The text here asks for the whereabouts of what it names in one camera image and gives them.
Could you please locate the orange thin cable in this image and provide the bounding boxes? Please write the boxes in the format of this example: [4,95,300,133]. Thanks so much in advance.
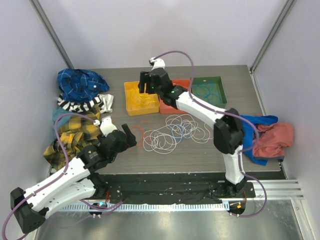
[127,120,151,154]

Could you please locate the yellow thin cable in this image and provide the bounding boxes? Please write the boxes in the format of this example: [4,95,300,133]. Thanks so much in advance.
[132,87,160,108]
[129,84,160,108]

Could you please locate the blue thin cable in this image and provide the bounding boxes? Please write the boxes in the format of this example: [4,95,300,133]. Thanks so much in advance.
[193,83,216,100]
[168,122,196,141]

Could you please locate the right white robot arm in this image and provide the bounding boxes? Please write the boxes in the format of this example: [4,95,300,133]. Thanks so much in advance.
[138,67,246,198]

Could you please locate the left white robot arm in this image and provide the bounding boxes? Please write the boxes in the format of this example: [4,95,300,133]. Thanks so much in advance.
[10,124,137,234]

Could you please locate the red plastic bin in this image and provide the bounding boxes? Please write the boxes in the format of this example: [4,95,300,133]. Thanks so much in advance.
[158,79,192,115]

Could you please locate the yellow plastic bin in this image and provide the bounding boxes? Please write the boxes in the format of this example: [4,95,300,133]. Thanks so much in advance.
[124,81,160,116]

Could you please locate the yellow plaid shirt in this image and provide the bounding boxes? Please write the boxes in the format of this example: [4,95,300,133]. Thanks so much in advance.
[43,116,101,171]

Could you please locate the black white striped cloth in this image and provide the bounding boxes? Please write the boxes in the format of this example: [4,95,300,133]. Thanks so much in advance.
[57,94,114,114]

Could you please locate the green plastic bin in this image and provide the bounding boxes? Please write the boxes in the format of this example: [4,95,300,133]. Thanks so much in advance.
[191,76,228,109]

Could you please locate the teal cloth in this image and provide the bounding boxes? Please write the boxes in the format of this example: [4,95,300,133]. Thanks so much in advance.
[52,107,72,130]

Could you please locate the blue plaid shirt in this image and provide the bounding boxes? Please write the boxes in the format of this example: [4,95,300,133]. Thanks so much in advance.
[57,68,110,104]

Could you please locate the blue cloth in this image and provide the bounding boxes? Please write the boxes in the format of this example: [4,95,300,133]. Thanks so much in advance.
[241,115,278,166]

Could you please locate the salmon pink cloth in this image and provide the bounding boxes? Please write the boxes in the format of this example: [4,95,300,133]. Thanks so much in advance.
[253,122,294,160]

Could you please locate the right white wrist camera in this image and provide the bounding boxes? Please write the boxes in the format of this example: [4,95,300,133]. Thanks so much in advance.
[148,57,166,73]

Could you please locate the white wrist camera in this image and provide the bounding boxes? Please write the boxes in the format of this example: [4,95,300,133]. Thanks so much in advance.
[93,116,118,137]
[148,57,166,73]

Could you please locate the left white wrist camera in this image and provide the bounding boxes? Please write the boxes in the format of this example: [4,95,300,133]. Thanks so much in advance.
[93,116,118,137]

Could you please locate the yellow cable in bin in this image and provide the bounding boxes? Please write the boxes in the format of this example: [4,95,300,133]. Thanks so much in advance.
[126,87,146,106]

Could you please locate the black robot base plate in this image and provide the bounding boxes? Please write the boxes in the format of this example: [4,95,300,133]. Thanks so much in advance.
[91,172,256,205]

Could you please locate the white slotted cable duct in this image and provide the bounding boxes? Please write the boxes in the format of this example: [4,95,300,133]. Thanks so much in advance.
[60,201,230,212]

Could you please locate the left aluminium frame post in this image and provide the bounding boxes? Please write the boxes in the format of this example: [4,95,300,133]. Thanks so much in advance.
[30,0,74,69]

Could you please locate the aluminium frame post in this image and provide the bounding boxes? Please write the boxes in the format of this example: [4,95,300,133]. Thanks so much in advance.
[249,0,296,74]
[30,0,74,69]

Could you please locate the right aluminium frame post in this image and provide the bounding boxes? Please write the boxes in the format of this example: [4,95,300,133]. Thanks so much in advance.
[249,0,296,74]

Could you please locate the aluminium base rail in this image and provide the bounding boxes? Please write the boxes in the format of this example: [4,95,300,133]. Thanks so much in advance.
[260,179,304,201]

